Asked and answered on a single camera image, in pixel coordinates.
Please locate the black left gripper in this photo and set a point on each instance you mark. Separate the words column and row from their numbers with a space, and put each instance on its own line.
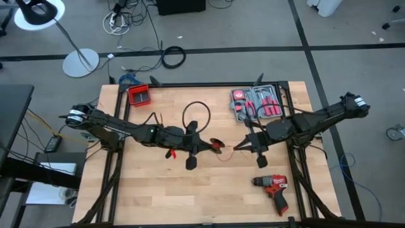
column 191, row 144

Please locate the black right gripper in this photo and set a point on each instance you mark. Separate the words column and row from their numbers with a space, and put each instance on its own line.
column 259, row 142

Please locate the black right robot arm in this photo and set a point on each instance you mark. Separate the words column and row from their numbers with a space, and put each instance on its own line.
column 316, row 117

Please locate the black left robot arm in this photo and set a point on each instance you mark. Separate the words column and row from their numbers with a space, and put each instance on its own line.
column 126, row 130

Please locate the red tape measure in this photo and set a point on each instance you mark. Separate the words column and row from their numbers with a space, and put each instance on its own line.
column 238, row 94

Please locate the grey tool case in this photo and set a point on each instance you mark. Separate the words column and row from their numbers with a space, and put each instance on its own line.
column 252, row 92

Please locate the red square plastic bin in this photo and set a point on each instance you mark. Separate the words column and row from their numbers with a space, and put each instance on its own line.
column 139, row 96

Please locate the black box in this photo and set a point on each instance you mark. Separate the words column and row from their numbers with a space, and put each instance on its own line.
column 180, row 6

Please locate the grey caster wheel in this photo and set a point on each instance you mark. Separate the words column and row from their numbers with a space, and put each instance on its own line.
column 394, row 133

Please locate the black side shelf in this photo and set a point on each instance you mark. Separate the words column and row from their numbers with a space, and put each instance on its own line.
column 60, row 156

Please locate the white paper sheet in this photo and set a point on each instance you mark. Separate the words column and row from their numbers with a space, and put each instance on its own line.
column 58, row 168

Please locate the floor lamp with round base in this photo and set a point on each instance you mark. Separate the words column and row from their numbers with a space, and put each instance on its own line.
column 80, row 63

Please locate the black power adapter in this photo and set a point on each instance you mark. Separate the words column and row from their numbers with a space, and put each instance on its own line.
column 53, row 144

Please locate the white power strip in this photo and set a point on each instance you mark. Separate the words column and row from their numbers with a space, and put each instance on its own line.
column 111, row 21

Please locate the white plastic object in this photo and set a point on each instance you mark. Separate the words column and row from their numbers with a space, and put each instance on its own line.
column 326, row 6

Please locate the black desk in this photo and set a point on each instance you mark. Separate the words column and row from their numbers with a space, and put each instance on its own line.
column 12, row 111

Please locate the black frame bracket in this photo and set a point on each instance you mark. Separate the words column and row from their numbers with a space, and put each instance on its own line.
column 155, row 81
column 259, row 79

